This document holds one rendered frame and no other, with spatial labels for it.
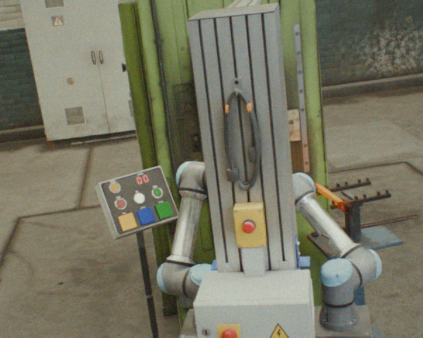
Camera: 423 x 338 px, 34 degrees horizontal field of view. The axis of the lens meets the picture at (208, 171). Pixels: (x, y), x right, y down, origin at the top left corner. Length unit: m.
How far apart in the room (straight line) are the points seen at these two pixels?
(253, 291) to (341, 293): 0.59
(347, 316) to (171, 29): 1.68
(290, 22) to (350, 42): 6.21
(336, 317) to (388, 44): 7.59
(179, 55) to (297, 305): 1.85
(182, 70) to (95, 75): 5.23
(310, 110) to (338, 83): 6.13
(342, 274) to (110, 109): 6.52
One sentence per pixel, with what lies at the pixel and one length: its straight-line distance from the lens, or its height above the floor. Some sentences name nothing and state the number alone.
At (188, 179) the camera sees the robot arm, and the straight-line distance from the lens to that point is 2.73.
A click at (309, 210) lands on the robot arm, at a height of 1.18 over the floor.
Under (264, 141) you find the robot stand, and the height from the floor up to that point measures 1.65.
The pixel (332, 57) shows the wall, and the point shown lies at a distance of 9.73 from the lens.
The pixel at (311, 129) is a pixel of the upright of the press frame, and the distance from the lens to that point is 3.72.
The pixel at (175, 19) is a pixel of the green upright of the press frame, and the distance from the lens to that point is 3.50.
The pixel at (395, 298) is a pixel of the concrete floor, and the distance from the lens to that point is 4.53.
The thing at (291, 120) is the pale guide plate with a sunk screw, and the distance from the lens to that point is 3.66.
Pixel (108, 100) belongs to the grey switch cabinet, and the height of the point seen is 0.53.
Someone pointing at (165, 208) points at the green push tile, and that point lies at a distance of 3.40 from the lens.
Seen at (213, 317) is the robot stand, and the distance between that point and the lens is 2.06.
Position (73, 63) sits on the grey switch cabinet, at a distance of 8.72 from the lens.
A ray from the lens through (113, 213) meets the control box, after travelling 3.32.
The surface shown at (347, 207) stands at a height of 0.99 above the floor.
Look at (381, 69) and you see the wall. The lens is 9.98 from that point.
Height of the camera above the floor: 2.22
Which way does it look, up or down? 18 degrees down
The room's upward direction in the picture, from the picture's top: 7 degrees counter-clockwise
